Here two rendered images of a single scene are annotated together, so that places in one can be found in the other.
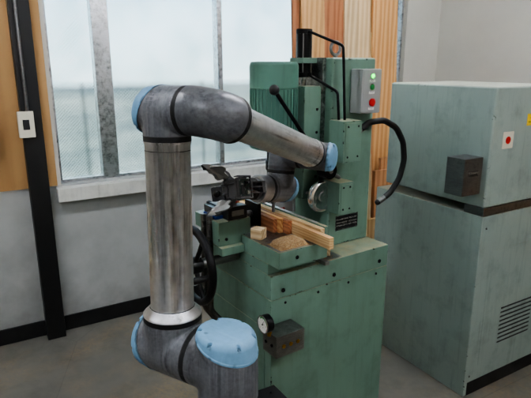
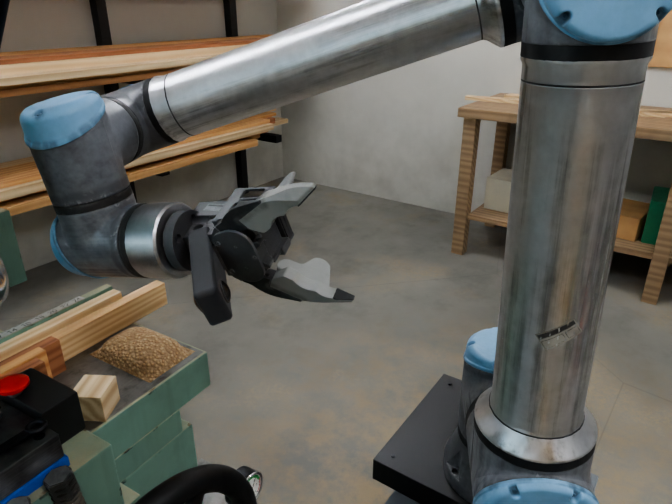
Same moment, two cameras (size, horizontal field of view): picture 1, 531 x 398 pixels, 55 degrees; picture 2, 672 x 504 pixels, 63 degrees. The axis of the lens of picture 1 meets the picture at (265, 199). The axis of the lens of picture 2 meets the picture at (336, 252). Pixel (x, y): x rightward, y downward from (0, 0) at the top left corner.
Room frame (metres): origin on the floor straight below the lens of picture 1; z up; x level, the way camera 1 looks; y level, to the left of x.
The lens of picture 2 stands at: (1.67, 0.64, 1.37)
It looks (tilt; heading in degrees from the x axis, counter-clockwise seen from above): 24 degrees down; 246
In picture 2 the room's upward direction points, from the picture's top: straight up
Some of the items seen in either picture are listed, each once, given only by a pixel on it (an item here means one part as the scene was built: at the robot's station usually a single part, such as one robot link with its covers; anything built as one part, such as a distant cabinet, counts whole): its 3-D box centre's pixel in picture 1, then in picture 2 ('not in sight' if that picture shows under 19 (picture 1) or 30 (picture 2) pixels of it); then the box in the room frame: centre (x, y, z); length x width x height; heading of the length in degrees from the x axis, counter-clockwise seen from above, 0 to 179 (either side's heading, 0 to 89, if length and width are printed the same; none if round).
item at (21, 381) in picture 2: not in sight; (12, 384); (1.78, 0.11, 1.02); 0.03 x 0.03 x 0.01
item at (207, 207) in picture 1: (224, 208); (6, 437); (1.79, 0.15, 0.99); 0.13 x 0.11 x 0.06; 35
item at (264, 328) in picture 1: (266, 325); (242, 491); (1.54, 0.00, 0.65); 0.06 x 0.04 x 0.08; 35
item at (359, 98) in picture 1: (365, 91); not in sight; (1.94, -0.37, 1.40); 0.10 x 0.06 x 0.16; 125
